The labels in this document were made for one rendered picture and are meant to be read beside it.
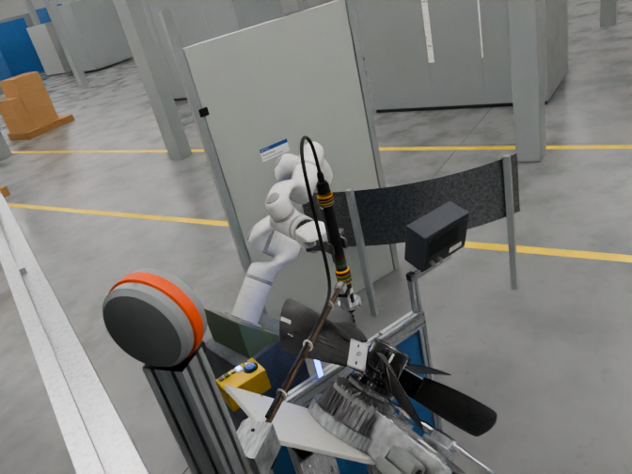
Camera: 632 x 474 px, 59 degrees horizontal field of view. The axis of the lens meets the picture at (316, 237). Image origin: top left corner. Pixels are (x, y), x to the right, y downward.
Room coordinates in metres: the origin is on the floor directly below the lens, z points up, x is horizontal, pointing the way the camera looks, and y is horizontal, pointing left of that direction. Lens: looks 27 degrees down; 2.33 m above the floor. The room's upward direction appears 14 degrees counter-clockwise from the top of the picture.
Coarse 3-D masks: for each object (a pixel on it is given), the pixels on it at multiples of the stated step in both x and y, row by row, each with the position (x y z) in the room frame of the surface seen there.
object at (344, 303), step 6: (336, 288) 1.34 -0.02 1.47; (342, 288) 1.33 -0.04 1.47; (348, 288) 1.36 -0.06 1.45; (342, 294) 1.34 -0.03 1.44; (348, 294) 1.34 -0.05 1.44; (354, 294) 1.41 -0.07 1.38; (342, 300) 1.36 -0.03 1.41; (348, 300) 1.35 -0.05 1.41; (360, 300) 1.38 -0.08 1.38; (342, 306) 1.36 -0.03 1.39; (348, 306) 1.35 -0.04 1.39; (354, 306) 1.36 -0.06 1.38
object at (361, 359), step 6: (354, 342) 1.33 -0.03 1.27; (360, 342) 1.33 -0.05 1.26; (354, 348) 1.31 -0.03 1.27; (360, 348) 1.32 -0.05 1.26; (366, 348) 1.33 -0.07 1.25; (354, 354) 1.30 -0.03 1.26; (366, 354) 1.31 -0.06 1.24; (348, 360) 1.27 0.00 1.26; (354, 360) 1.28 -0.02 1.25; (360, 360) 1.29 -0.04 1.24; (354, 366) 1.26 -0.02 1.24; (360, 366) 1.27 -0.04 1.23
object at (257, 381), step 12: (252, 360) 1.63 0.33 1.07; (240, 372) 1.58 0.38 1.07; (252, 372) 1.56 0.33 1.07; (264, 372) 1.56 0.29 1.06; (216, 384) 1.56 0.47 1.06; (228, 384) 1.53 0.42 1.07; (240, 384) 1.52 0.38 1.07; (252, 384) 1.53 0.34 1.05; (264, 384) 1.55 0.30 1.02; (228, 396) 1.49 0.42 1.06
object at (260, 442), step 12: (252, 420) 0.88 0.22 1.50; (240, 432) 0.86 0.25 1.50; (252, 432) 0.85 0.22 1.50; (264, 432) 0.84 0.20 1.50; (252, 444) 0.82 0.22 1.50; (264, 444) 0.82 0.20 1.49; (276, 444) 0.85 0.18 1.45; (252, 456) 0.79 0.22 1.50; (264, 456) 0.81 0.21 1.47; (252, 468) 0.78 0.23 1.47; (264, 468) 0.79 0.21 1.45
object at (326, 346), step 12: (288, 300) 1.42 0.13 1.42; (288, 312) 1.35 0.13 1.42; (300, 312) 1.37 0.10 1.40; (312, 312) 1.39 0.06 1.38; (288, 324) 1.31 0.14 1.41; (300, 324) 1.32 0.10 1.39; (312, 324) 1.33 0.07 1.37; (324, 324) 1.35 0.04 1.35; (336, 324) 1.37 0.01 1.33; (300, 336) 1.28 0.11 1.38; (324, 336) 1.31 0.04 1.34; (336, 336) 1.32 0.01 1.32; (348, 336) 1.34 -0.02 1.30; (288, 348) 1.22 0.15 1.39; (300, 348) 1.24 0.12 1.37; (312, 348) 1.26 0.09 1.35; (324, 348) 1.28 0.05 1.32; (336, 348) 1.29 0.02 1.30; (348, 348) 1.30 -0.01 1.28; (324, 360) 1.24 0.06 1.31; (336, 360) 1.26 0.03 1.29
